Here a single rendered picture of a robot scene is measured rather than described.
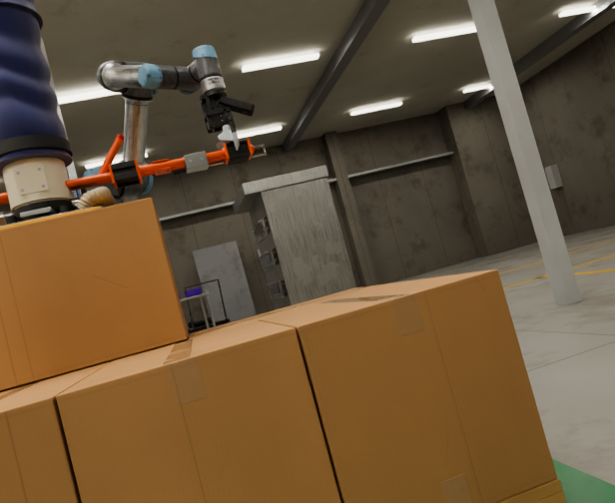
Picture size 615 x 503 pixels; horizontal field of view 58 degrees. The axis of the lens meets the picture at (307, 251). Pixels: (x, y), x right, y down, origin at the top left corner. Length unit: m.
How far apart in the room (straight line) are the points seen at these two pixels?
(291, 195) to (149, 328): 6.62
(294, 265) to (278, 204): 0.91
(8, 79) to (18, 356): 0.77
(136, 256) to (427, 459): 0.92
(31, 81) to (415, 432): 1.42
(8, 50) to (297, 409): 1.34
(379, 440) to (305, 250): 7.03
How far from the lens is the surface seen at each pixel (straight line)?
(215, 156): 1.79
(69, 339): 1.58
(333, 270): 8.06
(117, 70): 2.13
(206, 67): 1.89
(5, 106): 1.82
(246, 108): 1.86
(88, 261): 1.58
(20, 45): 1.90
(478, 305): 1.08
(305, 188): 8.13
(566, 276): 4.12
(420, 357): 1.03
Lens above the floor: 0.62
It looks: 3 degrees up
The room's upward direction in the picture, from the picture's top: 15 degrees counter-clockwise
